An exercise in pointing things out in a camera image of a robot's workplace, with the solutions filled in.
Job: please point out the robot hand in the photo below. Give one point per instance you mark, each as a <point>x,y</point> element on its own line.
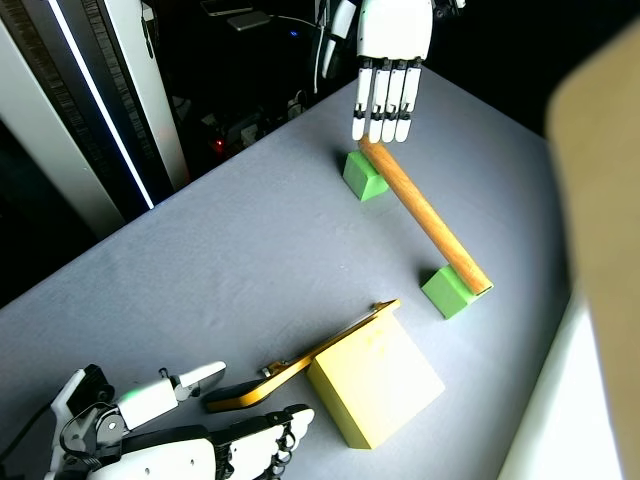
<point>395,30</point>
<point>150,460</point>

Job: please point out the yellow toy hacksaw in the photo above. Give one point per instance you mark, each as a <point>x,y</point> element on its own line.
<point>287,371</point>

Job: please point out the wooden dowel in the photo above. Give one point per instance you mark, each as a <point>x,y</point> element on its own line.
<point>420,210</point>

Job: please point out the grey flat device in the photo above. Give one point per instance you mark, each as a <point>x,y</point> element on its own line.
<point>249,21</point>

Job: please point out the green foam block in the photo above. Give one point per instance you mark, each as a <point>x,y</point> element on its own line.
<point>360,172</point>
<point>445,295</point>

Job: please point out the black phone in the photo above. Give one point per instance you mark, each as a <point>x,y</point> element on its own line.
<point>225,6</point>

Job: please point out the grey table cloth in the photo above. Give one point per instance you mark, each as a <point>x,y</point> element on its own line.
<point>225,275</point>

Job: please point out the yellow cube block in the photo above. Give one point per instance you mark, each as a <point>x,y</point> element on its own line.
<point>375,380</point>

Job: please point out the tan blurred board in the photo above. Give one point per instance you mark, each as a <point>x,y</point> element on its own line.
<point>605,200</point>

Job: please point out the white panel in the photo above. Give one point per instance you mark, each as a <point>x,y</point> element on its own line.
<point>50,150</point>

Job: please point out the white backdrop sheet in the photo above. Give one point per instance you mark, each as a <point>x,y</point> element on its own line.
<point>560,400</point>

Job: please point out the white post with light strip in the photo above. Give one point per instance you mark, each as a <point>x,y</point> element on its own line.
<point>145,100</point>

